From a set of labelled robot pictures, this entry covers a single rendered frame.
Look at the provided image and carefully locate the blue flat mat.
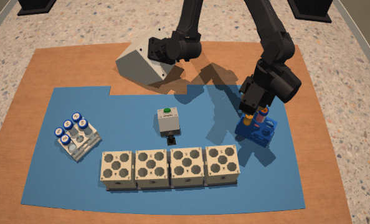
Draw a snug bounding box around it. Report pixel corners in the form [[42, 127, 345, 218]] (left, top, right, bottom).
[[21, 85, 306, 215]]

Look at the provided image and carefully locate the blue tube rack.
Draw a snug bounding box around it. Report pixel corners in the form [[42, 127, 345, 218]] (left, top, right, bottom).
[[235, 112, 278, 148]]

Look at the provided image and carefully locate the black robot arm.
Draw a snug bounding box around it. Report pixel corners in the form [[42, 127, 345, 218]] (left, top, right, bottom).
[[148, 0, 301, 116]]

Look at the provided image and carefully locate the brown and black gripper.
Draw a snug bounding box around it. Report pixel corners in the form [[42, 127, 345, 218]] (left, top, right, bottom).
[[239, 76, 275, 113]]

